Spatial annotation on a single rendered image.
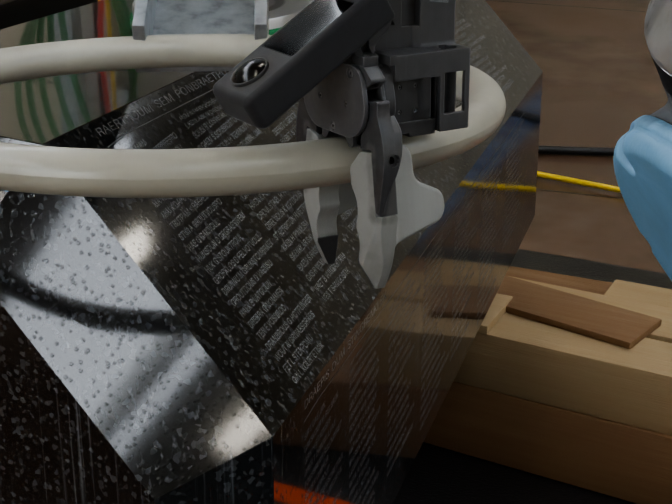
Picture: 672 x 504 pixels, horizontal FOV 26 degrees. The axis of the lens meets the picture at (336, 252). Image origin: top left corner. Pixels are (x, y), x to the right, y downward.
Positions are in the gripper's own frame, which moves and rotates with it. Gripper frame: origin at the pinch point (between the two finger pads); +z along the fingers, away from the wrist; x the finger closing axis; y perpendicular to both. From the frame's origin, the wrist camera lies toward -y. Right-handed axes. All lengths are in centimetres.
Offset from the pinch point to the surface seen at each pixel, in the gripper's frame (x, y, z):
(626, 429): 73, 98, 66
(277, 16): 69, 35, -3
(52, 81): 67, 6, 1
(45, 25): 90, 15, -1
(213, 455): 29.8, 5.2, 28.0
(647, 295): 108, 136, 62
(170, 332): 35.8, 4.2, 18.0
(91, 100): 58, 7, 1
